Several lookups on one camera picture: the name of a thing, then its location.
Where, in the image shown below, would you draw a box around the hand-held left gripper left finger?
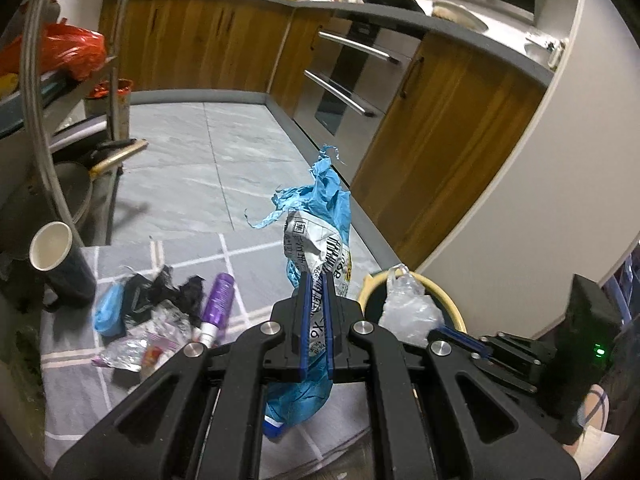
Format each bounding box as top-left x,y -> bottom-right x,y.
50,271 -> 311,480

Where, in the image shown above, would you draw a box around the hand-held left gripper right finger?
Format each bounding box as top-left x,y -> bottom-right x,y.
321,274 -> 583,480

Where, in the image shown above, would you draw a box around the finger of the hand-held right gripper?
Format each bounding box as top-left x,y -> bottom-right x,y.
429,326 -> 493,362

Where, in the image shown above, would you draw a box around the dark bin with cream rim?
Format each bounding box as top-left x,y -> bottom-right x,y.
357,269 -> 468,348

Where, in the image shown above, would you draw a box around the clear plastic bag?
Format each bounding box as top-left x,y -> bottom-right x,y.
378,262 -> 446,348

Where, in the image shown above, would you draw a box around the blue white snack wrapper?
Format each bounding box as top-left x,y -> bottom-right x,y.
244,144 -> 355,443

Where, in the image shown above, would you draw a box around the red white wrapper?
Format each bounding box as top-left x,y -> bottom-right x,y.
141,342 -> 173,378

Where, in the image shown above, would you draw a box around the black plastic bag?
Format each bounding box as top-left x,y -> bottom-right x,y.
122,265 -> 207,331

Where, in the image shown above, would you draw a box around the purple spray bottle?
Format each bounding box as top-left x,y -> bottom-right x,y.
199,272 -> 237,350

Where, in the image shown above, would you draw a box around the grey checked mat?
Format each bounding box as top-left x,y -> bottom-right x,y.
40,232 -> 391,480

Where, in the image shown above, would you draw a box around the white paper sheet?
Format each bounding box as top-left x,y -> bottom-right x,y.
574,425 -> 622,467

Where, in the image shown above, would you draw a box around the clear crumpled wrapper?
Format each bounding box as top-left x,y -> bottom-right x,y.
92,305 -> 193,378

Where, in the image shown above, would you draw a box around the light blue crumpled bag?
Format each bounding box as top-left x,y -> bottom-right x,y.
94,282 -> 128,338

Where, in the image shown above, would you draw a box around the wooden kitchen cabinet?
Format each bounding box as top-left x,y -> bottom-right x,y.
97,0 -> 333,106
350,32 -> 548,271

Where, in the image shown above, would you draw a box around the dark mug with white inside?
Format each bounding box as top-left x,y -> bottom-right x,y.
28,221 -> 97,307

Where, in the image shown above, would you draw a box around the stainless built-in oven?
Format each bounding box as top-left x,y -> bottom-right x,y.
292,17 -> 426,181

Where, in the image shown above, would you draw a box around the metal storage rack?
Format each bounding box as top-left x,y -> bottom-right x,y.
0,0 -> 138,261

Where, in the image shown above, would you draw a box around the cardboard box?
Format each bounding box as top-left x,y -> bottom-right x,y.
84,79 -> 133,120

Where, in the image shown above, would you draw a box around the grey kitchen countertop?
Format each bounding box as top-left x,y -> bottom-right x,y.
102,0 -> 556,86

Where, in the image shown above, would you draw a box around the white plate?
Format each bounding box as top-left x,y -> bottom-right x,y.
432,0 -> 488,31

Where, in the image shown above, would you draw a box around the red plastic bag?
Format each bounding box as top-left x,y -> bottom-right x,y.
0,22 -> 108,83

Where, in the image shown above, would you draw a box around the pan with wooden handle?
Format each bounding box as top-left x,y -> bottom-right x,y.
10,139 -> 150,251

